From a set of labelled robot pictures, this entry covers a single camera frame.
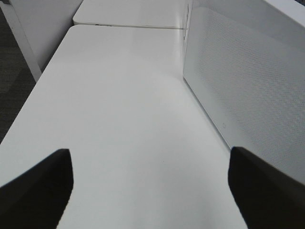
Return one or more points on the white table leg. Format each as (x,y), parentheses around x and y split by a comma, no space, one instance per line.
(21,38)

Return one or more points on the white microwave oven body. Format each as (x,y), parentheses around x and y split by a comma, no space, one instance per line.
(283,20)

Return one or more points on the white microwave door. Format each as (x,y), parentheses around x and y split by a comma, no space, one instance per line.
(251,86)

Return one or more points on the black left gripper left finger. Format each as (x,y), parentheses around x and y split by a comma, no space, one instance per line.
(38,198)

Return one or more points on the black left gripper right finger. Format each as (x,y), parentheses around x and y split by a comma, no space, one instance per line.
(266,197)

